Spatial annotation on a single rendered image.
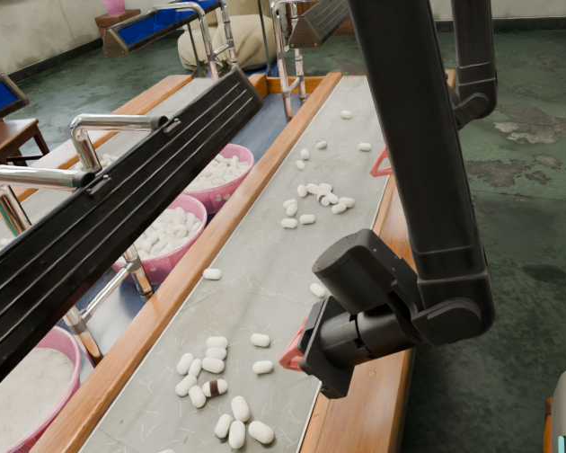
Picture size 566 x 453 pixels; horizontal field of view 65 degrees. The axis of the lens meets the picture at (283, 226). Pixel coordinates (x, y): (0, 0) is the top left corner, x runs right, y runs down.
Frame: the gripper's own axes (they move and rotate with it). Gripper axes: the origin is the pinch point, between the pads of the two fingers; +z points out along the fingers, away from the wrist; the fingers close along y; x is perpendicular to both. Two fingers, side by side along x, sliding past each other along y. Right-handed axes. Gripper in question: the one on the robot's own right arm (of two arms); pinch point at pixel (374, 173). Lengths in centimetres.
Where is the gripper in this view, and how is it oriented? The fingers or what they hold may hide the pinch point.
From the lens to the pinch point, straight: 95.8
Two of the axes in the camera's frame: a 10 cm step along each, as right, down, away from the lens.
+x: 7.2, 6.7, 1.9
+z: -6.0, 4.5, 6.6
